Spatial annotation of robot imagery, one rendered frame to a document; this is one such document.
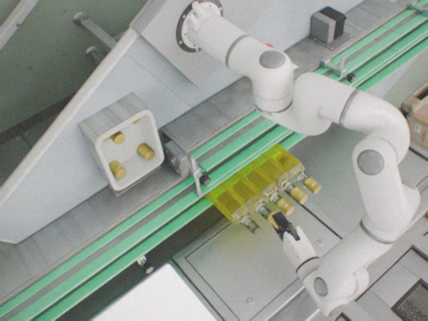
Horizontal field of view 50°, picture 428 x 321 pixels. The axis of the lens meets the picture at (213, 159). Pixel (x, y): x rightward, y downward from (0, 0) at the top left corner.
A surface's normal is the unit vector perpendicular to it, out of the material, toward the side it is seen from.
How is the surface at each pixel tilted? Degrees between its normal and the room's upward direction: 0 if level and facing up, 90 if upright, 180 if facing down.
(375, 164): 71
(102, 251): 90
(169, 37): 3
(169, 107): 0
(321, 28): 90
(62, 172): 0
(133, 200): 90
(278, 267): 90
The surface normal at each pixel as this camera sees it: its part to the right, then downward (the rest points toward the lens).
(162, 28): 0.65, 0.58
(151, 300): -0.09, -0.63
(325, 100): -0.51, 0.16
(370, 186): -0.64, 0.32
